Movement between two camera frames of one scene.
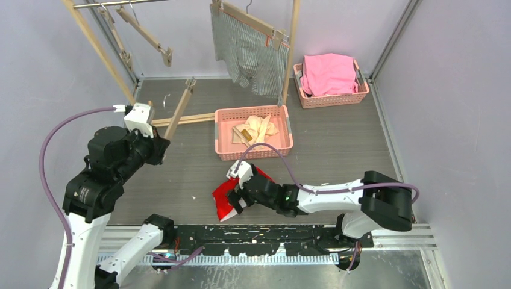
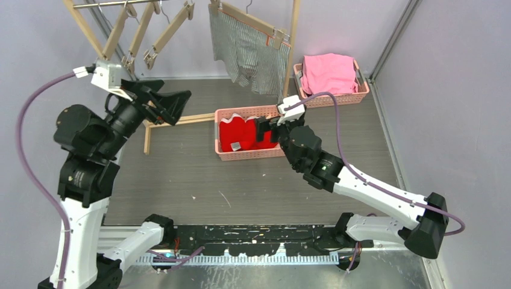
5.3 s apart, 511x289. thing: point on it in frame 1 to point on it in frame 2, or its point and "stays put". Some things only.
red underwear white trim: [225, 208] to [235, 134]
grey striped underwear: [250, 53] stays put
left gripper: [158, 146] to [169, 106]
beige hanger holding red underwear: [190, 84] to [187, 11]
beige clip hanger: [125, 55] to [131, 10]
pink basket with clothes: [329, 79] stays put
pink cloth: [328, 74] stays put
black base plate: [302, 239] stays put
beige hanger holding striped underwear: [278, 35] stays put
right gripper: [234, 199] to [263, 124]
